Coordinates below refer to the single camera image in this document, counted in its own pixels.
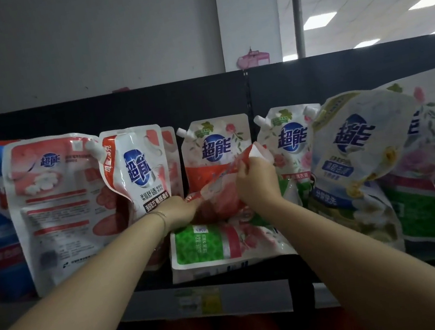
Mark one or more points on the person's right forearm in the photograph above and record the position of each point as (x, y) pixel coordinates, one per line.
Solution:
(382, 268)

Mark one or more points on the white red Chaoneng pouch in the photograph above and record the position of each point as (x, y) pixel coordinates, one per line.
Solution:
(56, 213)

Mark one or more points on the grey vertical pole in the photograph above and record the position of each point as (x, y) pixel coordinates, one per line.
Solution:
(297, 2)

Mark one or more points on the pink sticky note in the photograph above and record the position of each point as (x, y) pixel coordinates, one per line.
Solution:
(120, 90)

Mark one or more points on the dark metal shelf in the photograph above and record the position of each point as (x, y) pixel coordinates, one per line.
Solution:
(190, 97)

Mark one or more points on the person's right hand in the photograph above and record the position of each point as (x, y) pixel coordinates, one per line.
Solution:
(259, 185)

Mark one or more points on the rose green Chaoneng pouch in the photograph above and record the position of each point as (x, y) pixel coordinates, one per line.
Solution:
(202, 247)
(425, 204)

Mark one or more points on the person's left forearm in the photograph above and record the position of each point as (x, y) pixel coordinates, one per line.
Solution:
(79, 308)

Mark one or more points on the person's left hand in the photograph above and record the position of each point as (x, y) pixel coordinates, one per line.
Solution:
(177, 212)

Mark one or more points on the pink bagged item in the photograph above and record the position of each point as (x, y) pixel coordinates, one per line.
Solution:
(253, 59)

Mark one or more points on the yellow price label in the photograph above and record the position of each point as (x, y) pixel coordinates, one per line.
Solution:
(210, 300)

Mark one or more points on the group of Chaoneng floral pouches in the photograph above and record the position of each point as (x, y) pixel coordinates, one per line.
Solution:
(218, 146)

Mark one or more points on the red Diao pouch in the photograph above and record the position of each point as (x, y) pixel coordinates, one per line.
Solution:
(215, 200)

